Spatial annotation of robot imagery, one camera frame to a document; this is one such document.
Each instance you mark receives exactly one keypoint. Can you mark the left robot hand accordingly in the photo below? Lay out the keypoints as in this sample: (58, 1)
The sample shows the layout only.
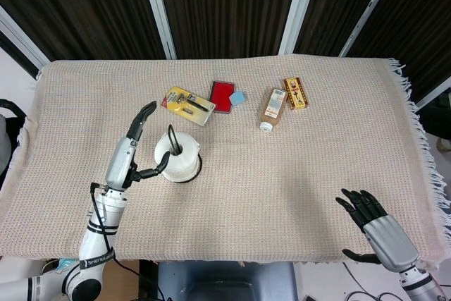
(123, 163)

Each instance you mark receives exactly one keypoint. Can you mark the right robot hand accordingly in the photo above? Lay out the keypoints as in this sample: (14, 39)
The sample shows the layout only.
(387, 237)

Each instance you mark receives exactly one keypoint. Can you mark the white paper roll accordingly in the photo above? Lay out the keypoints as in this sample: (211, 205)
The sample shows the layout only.
(178, 155)

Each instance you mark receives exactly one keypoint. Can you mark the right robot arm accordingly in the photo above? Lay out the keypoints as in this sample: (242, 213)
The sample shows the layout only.
(422, 282)

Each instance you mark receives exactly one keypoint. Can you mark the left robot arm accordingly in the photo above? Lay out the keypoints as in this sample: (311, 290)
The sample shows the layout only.
(95, 244)

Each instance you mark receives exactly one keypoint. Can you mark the razor in yellow blister pack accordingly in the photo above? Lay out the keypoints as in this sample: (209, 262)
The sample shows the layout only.
(188, 105)

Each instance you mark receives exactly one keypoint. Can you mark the cardboard box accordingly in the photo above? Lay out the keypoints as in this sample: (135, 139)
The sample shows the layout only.
(121, 280)

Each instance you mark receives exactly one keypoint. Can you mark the red ink pad case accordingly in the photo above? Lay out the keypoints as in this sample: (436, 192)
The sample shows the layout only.
(221, 97)

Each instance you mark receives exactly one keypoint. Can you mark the black chair with grey cushion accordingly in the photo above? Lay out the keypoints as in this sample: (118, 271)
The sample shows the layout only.
(5, 132)

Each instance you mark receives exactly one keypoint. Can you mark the beige woven tablecloth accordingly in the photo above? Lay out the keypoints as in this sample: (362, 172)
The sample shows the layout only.
(246, 202)

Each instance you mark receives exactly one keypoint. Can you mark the light blue eraser block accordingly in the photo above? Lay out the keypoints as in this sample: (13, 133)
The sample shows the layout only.
(237, 98)

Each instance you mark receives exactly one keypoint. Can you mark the dark blue grey chair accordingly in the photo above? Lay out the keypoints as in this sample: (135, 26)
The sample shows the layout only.
(225, 280)

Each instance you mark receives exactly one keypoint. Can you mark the brown bottle with white cap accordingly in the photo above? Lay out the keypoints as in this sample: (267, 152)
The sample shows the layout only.
(273, 109)

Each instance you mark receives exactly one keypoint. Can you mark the yellow and red small box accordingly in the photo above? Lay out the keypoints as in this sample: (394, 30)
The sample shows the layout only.
(296, 93)

